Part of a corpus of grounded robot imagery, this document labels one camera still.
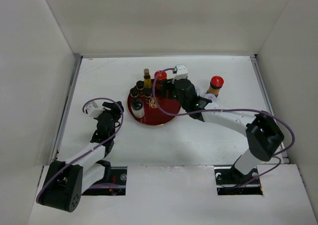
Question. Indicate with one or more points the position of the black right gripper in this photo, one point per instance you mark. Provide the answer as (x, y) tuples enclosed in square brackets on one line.
[(168, 84)]

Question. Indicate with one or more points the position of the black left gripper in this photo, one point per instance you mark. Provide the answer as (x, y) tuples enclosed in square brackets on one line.
[(115, 110)]

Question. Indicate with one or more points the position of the red lid sauce jar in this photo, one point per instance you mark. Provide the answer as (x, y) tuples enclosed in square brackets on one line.
[(160, 78)]

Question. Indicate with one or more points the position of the clear salt shaker black cap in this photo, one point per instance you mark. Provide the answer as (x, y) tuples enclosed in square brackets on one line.
[(137, 108)]

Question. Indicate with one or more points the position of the red lid orange jar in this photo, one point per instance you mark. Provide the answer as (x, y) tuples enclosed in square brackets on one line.
[(216, 83)]

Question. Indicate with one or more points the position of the black label spice bottle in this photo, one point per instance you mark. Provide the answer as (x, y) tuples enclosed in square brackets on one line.
[(148, 95)]

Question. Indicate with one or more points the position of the yellow label sesame oil bottle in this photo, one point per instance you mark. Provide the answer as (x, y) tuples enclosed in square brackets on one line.
[(147, 79)]

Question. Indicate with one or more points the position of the black cap pepper bottle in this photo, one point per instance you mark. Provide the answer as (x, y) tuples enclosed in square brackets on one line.
[(134, 93)]

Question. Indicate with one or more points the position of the black cap spice bottle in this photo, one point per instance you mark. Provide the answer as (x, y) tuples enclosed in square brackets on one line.
[(140, 87)]

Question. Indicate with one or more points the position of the white lid sauce jar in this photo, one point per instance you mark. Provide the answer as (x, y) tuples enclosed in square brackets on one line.
[(198, 90)]

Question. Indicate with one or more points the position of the white lid paste jar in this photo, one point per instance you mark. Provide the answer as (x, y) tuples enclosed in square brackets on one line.
[(211, 97)]

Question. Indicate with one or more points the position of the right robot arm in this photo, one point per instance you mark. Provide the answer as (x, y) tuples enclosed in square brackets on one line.
[(261, 131)]

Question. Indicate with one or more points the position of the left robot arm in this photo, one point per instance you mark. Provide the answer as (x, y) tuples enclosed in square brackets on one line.
[(87, 173)]

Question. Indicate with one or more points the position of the red round tray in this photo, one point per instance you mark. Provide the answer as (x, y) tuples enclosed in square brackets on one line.
[(153, 116)]

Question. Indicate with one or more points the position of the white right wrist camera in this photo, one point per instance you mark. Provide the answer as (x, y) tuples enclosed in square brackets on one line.
[(180, 72)]

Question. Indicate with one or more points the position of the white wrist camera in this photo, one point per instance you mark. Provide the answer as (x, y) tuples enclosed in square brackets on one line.
[(93, 110), (180, 72)]

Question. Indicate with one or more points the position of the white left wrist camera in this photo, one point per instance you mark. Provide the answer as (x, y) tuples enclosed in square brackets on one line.
[(93, 110)]

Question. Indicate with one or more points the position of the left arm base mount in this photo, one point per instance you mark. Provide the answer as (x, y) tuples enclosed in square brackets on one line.
[(112, 184)]

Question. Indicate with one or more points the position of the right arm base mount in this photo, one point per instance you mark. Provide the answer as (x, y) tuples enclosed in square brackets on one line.
[(229, 181)]

